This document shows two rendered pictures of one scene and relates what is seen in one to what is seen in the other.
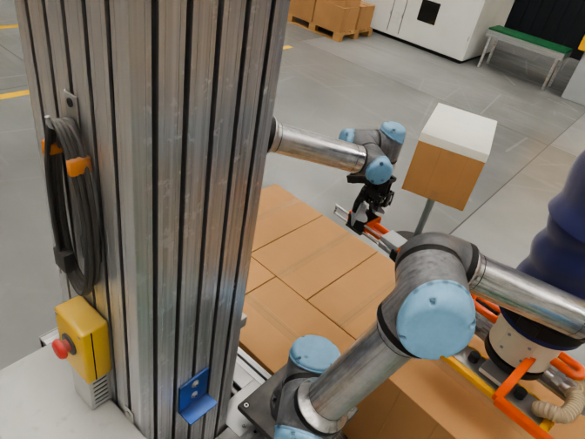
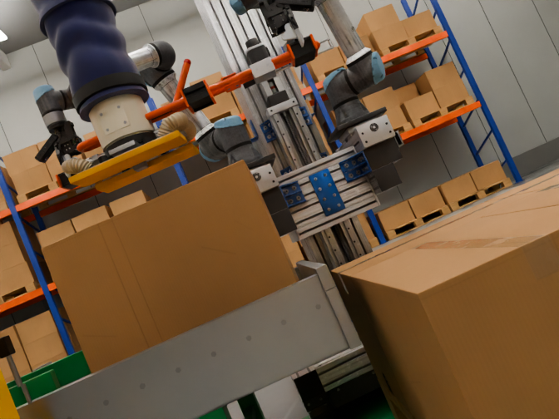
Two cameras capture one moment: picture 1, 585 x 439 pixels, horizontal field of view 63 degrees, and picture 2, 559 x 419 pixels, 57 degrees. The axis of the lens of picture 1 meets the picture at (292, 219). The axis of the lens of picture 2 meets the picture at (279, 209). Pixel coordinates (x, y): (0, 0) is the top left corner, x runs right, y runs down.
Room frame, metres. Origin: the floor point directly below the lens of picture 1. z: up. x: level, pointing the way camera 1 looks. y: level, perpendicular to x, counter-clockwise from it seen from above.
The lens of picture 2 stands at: (2.36, -1.44, 0.70)
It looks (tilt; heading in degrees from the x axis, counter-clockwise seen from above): 4 degrees up; 140
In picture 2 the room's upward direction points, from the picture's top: 24 degrees counter-clockwise
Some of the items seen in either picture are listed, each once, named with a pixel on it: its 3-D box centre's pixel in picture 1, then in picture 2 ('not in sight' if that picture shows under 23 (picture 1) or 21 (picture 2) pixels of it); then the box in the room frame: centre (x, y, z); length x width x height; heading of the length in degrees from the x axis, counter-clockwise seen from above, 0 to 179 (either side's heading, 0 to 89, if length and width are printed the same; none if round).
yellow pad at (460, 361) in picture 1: (494, 377); (146, 165); (0.88, -0.63, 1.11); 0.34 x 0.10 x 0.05; 49
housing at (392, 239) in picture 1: (393, 243); (263, 71); (1.25, -0.34, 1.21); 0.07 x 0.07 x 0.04; 49
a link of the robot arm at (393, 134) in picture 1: (388, 142); not in sight; (1.33, -0.24, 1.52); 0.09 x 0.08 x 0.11; 110
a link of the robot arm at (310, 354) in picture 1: (311, 368); (230, 132); (0.71, -0.11, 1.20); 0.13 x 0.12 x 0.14; 179
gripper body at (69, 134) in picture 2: not in sight; (66, 140); (0.57, -0.72, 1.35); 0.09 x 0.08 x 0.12; 50
